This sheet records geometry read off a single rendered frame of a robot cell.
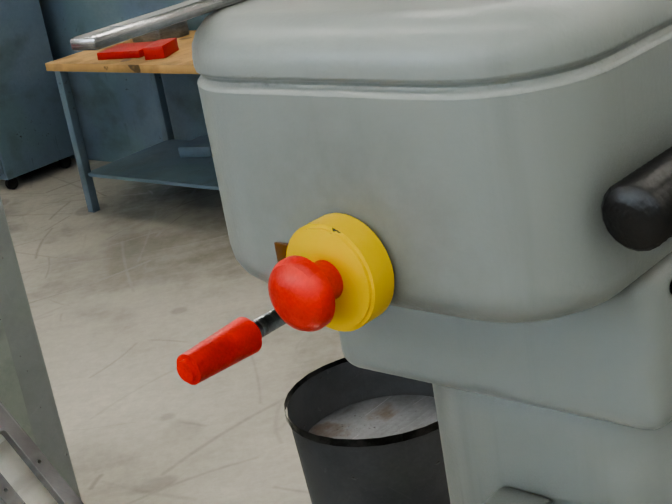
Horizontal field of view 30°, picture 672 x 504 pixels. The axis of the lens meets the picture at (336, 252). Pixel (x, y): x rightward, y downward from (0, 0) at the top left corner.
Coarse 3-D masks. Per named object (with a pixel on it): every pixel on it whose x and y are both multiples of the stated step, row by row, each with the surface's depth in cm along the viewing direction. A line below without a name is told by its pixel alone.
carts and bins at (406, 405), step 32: (320, 384) 323; (352, 384) 328; (384, 384) 329; (416, 384) 327; (288, 416) 304; (320, 416) 324; (352, 416) 322; (384, 416) 319; (416, 416) 316; (320, 448) 291; (352, 448) 286; (384, 448) 285; (416, 448) 286; (320, 480) 297; (352, 480) 290; (384, 480) 288; (416, 480) 289
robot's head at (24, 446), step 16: (0, 416) 73; (0, 432) 73; (16, 432) 73; (16, 448) 73; (32, 448) 73; (32, 464) 73; (48, 464) 73; (0, 480) 71; (48, 480) 73; (64, 480) 73; (0, 496) 71; (16, 496) 71; (64, 496) 73
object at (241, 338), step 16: (240, 320) 74; (256, 320) 75; (272, 320) 76; (224, 336) 73; (240, 336) 73; (256, 336) 74; (192, 352) 71; (208, 352) 72; (224, 352) 72; (240, 352) 73; (256, 352) 75; (192, 368) 71; (208, 368) 71; (224, 368) 73; (192, 384) 72
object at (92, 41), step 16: (192, 0) 70; (208, 0) 69; (224, 0) 70; (240, 0) 71; (144, 16) 67; (160, 16) 67; (176, 16) 67; (192, 16) 68; (96, 32) 65; (112, 32) 64; (128, 32) 65; (144, 32) 66; (80, 48) 64; (96, 48) 63
